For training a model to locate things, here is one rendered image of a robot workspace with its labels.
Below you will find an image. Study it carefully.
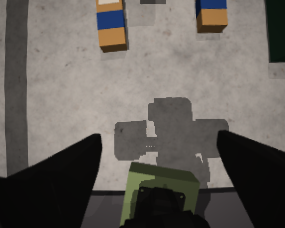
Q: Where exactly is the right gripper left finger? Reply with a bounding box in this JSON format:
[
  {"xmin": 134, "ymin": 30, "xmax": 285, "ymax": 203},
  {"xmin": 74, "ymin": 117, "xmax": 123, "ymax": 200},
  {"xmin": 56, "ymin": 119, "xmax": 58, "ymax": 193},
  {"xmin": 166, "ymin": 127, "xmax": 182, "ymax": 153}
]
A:
[{"xmin": 0, "ymin": 133, "xmax": 102, "ymax": 228}]

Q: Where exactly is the cream welding electrode pack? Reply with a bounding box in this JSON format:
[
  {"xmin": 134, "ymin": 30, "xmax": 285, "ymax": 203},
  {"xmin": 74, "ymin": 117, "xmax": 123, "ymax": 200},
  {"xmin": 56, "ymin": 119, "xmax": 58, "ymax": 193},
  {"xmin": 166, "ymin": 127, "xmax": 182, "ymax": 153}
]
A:
[{"xmin": 195, "ymin": 0, "xmax": 228, "ymax": 33}]

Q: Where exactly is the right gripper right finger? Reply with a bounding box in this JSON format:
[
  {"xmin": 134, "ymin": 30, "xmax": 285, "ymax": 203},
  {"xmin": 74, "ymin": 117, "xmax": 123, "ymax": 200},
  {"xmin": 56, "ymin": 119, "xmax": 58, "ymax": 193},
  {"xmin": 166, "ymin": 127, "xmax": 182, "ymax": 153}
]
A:
[{"xmin": 216, "ymin": 130, "xmax": 285, "ymax": 228}]

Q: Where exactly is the brown rectangular pack with blue band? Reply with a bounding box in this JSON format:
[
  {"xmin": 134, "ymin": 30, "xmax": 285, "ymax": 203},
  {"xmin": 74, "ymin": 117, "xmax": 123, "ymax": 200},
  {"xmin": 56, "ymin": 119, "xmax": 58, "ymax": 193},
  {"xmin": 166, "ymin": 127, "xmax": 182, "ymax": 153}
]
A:
[{"xmin": 96, "ymin": 0, "xmax": 127, "ymax": 53}]

